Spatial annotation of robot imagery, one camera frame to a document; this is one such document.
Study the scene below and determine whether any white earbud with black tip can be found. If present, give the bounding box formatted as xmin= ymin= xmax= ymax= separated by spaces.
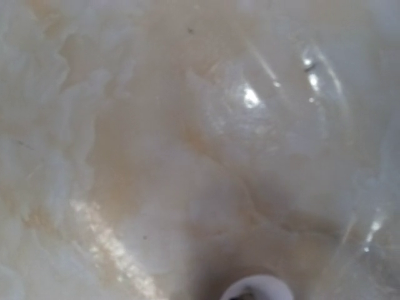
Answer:
xmin=220 ymin=274 xmax=294 ymax=300

